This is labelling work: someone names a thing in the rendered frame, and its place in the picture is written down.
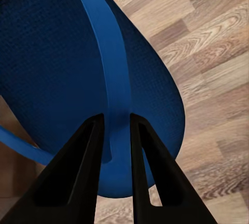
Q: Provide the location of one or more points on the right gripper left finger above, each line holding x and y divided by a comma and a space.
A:
65, 192

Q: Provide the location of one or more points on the sandal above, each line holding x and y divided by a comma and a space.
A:
64, 61

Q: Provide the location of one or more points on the bed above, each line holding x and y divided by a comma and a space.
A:
17, 172

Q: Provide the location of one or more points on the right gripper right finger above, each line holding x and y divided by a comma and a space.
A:
180, 202

